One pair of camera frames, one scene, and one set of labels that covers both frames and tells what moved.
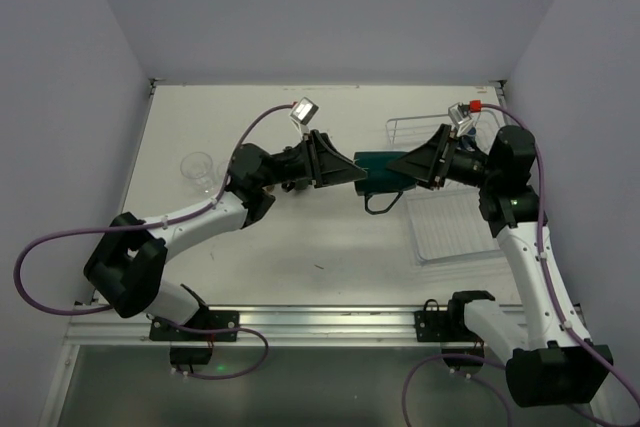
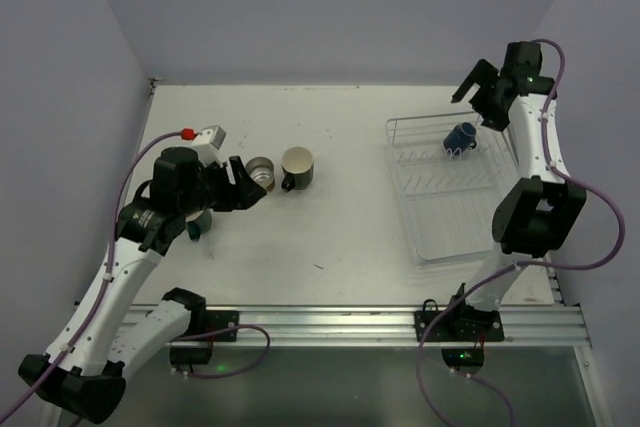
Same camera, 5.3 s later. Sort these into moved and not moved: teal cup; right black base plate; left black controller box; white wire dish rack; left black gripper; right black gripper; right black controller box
Moved: teal cup; left black gripper; right black gripper
Not moved: white wire dish rack; left black controller box; right black base plate; right black controller box
